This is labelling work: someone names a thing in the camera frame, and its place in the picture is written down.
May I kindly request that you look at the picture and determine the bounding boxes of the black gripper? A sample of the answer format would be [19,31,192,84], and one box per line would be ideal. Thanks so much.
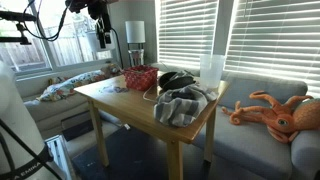
[87,0,113,50]

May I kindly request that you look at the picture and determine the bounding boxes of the grey striped towel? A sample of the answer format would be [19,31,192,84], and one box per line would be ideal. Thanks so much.
[153,83,218,128]

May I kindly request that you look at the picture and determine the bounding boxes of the small plush toy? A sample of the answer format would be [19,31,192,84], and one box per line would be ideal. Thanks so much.
[100,63,122,78]

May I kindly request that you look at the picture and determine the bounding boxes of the red woven basket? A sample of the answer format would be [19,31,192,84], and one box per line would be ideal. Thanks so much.
[122,64,160,92]

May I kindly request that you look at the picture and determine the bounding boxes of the white cylindrical floor lamp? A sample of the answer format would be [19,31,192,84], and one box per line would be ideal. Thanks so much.
[124,20,146,68]

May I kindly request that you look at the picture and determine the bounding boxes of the floral patterned pillow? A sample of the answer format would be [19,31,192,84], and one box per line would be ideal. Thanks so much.
[36,69,109,103]

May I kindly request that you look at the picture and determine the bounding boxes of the wooden table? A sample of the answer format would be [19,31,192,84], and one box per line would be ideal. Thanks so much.
[73,70,230,180]

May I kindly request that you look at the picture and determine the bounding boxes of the black bowl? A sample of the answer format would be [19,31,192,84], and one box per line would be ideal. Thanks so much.
[157,70,198,92]

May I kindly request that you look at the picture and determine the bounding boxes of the dark box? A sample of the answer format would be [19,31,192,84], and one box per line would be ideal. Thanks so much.
[60,110,95,142]

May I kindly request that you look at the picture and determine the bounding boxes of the translucent plastic cup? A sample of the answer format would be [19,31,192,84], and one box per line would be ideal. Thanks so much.
[199,54,227,90]

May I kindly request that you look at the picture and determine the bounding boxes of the dark blue rug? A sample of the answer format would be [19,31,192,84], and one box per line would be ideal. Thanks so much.
[70,125,214,180]

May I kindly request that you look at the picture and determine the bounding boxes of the wide white window blind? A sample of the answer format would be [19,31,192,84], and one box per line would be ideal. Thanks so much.
[224,0,320,98]

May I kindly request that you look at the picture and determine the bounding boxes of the grey sectional sofa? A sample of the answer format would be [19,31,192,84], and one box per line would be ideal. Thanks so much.
[14,61,320,180]

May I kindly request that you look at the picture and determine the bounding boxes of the orange octopus plush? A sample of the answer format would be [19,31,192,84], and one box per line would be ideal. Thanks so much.
[221,90,320,144]

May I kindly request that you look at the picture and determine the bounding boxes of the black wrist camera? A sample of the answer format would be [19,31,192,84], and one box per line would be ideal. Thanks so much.
[64,0,89,14]

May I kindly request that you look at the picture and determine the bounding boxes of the white cable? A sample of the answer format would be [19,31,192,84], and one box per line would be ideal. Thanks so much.
[142,84,160,103]

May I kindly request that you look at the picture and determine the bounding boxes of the black camera on tripod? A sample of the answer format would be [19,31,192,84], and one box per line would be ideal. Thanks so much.
[0,10,38,46]

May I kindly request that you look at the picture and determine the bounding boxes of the white metal frame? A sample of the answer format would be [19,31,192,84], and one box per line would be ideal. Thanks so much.
[44,134,77,180]

